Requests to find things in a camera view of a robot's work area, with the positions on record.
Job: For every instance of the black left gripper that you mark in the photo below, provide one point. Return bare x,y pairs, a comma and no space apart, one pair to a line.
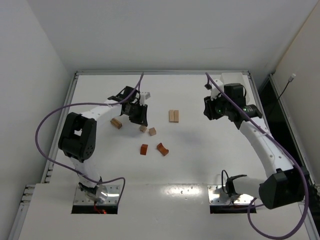
138,114

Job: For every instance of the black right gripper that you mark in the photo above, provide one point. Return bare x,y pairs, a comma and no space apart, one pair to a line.
208,110

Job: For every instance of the light wood cube with holes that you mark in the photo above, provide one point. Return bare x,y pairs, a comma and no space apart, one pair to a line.
143,128

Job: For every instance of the light wood block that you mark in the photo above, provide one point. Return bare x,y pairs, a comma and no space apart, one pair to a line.
152,131

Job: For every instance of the brown long wood block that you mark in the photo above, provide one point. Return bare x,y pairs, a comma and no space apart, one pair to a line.
116,123

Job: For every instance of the light long wood plank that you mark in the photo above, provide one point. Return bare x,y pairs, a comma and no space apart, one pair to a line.
171,116

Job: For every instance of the white perforated basket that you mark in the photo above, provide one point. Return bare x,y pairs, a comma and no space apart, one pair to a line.
237,77

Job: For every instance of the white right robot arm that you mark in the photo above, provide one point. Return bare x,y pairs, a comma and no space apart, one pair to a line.
285,183

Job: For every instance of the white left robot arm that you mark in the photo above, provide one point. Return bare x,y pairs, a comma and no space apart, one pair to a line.
78,136

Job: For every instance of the dark orange notched block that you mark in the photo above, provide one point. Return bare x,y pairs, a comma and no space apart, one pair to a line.
164,151

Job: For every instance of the dark orange wood cube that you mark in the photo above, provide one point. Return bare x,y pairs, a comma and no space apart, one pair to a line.
143,149

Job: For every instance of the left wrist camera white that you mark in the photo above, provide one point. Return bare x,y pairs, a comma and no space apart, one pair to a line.
143,97

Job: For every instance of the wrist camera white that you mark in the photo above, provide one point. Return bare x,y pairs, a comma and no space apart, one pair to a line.
213,89
143,97

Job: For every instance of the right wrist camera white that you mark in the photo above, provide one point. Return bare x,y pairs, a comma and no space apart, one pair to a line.
213,89

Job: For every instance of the black wall cable white plug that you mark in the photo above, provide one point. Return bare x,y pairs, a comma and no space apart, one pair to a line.
290,79

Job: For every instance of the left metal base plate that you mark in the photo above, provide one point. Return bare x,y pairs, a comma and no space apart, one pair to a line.
106,195

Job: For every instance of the metal base plate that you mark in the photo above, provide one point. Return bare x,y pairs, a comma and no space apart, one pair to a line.
217,197
106,195

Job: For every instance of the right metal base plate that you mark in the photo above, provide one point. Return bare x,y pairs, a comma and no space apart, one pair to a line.
217,197

